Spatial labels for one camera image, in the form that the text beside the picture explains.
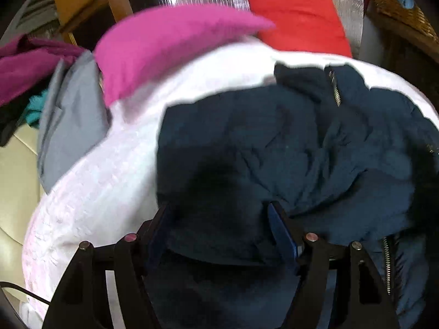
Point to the cream leather sofa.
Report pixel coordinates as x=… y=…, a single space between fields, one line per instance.
x=20 y=194

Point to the teal garment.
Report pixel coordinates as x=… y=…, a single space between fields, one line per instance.
x=34 y=109

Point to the magenta pillow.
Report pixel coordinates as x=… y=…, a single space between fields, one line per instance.
x=147 y=44

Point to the red pillow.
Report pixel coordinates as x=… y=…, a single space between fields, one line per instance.
x=302 y=25

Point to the wicker basket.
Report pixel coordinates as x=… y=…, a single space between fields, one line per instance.
x=408 y=22

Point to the grey garment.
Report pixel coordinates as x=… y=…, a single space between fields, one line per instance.
x=73 y=121

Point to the pale pink blanket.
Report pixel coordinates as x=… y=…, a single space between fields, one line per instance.
x=111 y=191

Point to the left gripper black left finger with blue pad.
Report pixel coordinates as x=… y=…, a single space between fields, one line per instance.
x=81 y=299

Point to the navy blue zip jacket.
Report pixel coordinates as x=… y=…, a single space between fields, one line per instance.
x=345 y=161

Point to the purple fleece garment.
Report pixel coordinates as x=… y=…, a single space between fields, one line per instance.
x=27 y=60

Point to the black garment on sofa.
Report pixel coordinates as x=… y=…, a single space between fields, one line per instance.
x=12 y=114

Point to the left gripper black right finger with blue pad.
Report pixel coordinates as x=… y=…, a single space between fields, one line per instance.
x=360 y=299

